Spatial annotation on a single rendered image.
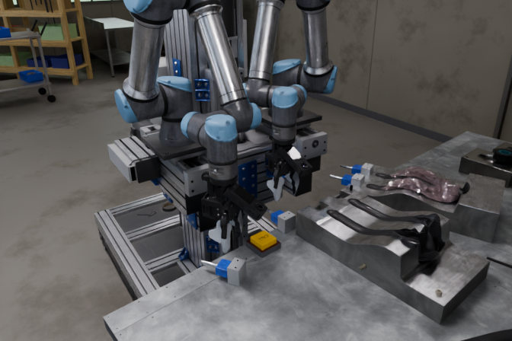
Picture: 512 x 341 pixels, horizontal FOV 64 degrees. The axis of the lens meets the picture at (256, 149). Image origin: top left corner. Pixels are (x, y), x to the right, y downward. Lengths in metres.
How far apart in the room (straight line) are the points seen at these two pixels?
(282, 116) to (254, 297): 0.52
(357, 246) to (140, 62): 0.82
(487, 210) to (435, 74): 3.10
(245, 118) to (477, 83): 3.34
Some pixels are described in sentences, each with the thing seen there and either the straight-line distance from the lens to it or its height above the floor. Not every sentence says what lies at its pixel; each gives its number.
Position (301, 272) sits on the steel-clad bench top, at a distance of 1.25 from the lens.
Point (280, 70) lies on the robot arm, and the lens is 1.69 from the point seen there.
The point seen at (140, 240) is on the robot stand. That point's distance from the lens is 2.48.
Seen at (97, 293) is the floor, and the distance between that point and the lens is 2.53.
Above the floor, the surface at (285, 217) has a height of 0.85.
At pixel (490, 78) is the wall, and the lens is 4.21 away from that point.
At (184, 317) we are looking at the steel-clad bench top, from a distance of 1.14.
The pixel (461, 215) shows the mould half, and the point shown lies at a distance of 1.50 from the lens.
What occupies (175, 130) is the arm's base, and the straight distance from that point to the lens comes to 1.47.
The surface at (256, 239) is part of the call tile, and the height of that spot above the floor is 0.84.
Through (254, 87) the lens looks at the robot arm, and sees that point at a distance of 1.36.
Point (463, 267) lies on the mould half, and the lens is 1.29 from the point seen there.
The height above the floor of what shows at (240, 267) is 0.85.
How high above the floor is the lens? 1.61
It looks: 23 degrees down
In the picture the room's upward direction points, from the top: 1 degrees counter-clockwise
